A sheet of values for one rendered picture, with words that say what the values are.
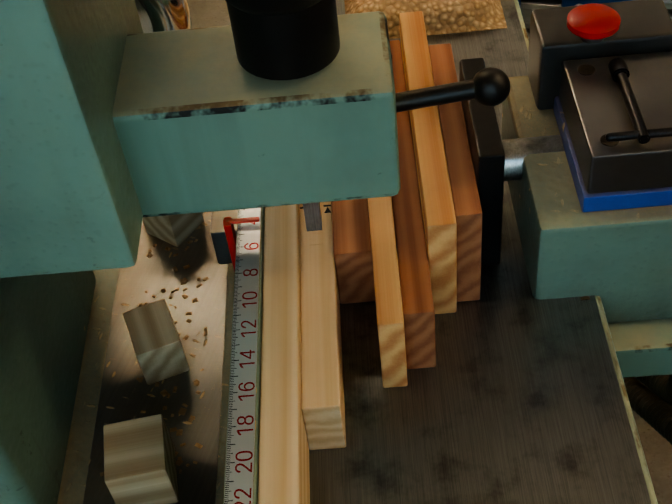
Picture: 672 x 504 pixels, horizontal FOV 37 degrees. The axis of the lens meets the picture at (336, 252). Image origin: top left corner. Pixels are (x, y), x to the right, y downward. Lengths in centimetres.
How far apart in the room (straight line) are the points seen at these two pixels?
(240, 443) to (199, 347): 25
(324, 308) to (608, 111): 19
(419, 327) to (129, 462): 21
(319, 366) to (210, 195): 11
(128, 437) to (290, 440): 18
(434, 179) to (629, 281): 13
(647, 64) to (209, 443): 36
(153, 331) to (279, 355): 19
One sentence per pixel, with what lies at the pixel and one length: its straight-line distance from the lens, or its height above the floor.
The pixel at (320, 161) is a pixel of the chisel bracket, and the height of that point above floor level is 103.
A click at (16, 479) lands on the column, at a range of 62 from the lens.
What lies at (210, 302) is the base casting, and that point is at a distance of 76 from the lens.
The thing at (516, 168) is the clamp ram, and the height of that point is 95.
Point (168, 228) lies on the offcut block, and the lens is 79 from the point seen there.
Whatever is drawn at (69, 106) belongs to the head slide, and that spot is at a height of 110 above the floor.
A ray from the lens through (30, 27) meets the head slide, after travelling 43.
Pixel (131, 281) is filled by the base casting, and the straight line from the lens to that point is 79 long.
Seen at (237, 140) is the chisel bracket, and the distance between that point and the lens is 50.
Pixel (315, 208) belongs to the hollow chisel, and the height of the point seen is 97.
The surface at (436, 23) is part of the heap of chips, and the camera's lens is 81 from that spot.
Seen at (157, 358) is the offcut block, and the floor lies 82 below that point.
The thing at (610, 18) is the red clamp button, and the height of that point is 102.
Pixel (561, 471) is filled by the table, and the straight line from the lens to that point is 54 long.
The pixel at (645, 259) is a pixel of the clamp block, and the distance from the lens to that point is 60.
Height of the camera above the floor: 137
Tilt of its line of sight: 47 degrees down
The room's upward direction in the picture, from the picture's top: 7 degrees counter-clockwise
